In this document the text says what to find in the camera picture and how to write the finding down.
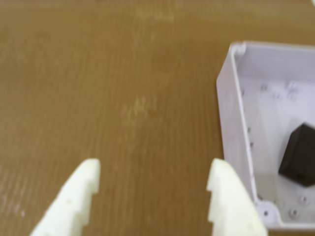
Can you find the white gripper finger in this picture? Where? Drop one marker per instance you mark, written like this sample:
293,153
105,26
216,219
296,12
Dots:
71,204
229,204

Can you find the black block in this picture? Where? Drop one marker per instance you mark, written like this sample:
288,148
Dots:
299,157

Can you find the pale plastic box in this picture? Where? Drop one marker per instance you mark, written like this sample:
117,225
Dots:
270,110

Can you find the large brown cardboard sheet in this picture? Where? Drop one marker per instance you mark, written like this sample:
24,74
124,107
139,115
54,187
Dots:
123,73

